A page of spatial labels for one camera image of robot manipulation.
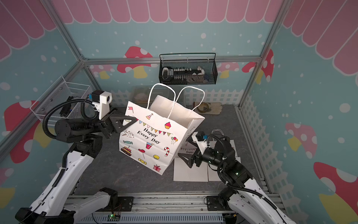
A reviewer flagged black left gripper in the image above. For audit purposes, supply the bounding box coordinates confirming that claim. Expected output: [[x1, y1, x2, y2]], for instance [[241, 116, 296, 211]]
[[83, 108, 139, 140]]

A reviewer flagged white paper gift bag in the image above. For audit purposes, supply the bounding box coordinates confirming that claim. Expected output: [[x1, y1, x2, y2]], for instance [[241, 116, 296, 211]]
[[206, 128, 241, 182]]

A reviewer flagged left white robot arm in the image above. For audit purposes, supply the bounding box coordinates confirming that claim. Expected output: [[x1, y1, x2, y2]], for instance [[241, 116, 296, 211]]
[[15, 99, 137, 224]]

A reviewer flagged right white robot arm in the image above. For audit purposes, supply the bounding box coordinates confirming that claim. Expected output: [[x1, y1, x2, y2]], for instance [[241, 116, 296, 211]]
[[178, 132, 294, 224]]

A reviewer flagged clear plastic storage box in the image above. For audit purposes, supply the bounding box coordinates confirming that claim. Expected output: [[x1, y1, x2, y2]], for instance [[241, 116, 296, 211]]
[[129, 85, 174, 107]]

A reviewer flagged brown packing tape roll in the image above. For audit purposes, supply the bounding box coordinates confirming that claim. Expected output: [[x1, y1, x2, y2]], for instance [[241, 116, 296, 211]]
[[198, 102, 211, 113]]

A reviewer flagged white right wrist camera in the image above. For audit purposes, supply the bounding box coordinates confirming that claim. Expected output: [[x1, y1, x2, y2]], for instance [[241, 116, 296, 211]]
[[192, 131, 210, 155]]

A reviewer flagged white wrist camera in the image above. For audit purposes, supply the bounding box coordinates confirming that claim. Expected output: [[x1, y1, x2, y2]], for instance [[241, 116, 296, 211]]
[[192, 131, 210, 155], [89, 90, 112, 120]]

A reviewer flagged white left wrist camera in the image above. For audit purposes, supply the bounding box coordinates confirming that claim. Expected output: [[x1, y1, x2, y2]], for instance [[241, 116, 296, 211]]
[[89, 90, 112, 120]]

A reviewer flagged white wire wall basket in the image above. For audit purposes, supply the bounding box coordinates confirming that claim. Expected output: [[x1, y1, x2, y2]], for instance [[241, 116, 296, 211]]
[[30, 76, 95, 125]]

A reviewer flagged black wire mesh wall basket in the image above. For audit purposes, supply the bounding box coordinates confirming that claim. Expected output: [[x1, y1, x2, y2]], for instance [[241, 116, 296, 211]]
[[158, 53, 218, 85]]

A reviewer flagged metal base rail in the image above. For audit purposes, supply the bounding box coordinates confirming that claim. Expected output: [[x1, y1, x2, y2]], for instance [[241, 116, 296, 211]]
[[65, 191, 283, 224]]

